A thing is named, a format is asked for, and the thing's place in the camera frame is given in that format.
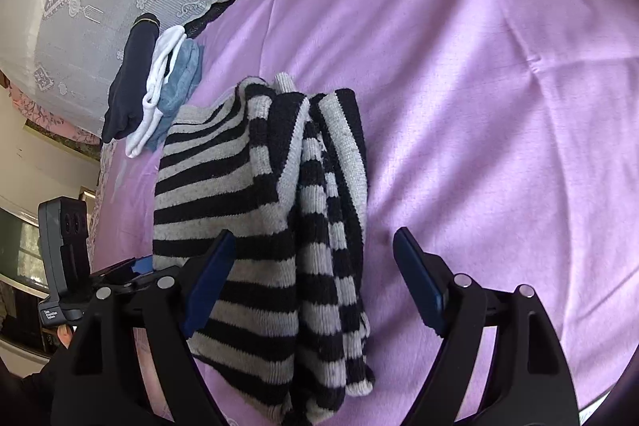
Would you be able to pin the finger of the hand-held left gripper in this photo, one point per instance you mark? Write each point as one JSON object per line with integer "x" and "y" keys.
{"x": 127, "y": 274}

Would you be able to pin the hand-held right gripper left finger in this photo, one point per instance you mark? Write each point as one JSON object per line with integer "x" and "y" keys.
{"x": 209, "y": 276}

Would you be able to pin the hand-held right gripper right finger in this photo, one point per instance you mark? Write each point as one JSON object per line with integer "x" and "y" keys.
{"x": 417, "y": 276}

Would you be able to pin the black and grey striped sweater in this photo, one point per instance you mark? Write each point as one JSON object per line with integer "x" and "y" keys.
{"x": 259, "y": 216}

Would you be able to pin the person's left forearm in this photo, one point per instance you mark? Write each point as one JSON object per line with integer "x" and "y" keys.
{"x": 30, "y": 391}

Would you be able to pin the stack of folded clothes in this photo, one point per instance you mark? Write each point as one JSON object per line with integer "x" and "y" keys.
{"x": 157, "y": 91}

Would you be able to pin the person's left hand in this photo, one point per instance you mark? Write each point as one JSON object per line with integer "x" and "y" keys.
{"x": 66, "y": 336}

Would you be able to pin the dark glass cabinet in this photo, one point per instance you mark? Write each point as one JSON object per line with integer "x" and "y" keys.
{"x": 20, "y": 251}

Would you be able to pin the folded navy garment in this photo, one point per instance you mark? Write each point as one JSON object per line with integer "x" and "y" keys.
{"x": 127, "y": 91}

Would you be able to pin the pink bedsheet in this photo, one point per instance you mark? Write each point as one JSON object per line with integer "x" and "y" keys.
{"x": 474, "y": 106}

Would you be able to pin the folded light blue garment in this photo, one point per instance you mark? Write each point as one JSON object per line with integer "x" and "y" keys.
{"x": 182, "y": 79}

